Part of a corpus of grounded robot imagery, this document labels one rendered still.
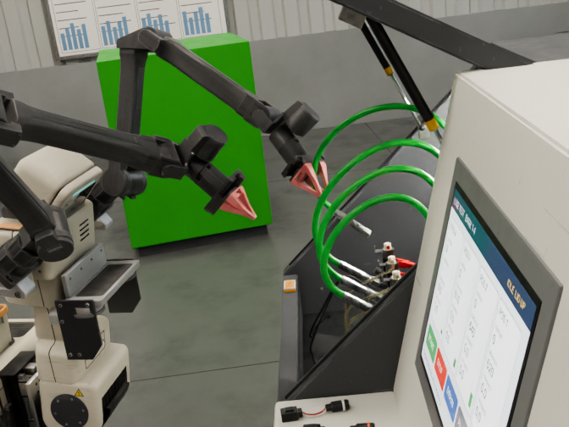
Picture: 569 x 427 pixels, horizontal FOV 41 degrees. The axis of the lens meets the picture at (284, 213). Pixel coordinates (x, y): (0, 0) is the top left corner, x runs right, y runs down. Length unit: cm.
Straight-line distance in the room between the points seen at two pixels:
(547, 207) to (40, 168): 131
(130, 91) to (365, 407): 107
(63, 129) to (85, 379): 77
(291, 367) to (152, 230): 352
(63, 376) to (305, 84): 642
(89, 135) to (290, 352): 62
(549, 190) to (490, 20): 773
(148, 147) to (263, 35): 653
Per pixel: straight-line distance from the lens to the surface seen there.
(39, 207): 165
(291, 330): 176
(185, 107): 488
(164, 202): 501
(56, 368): 203
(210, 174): 165
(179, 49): 199
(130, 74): 207
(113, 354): 214
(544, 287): 76
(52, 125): 149
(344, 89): 821
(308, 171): 176
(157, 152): 159
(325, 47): 813
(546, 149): 81
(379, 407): 141
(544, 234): 78
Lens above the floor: 175
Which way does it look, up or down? 18 degrees down
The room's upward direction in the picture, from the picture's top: 7 degrees counter-clockwise
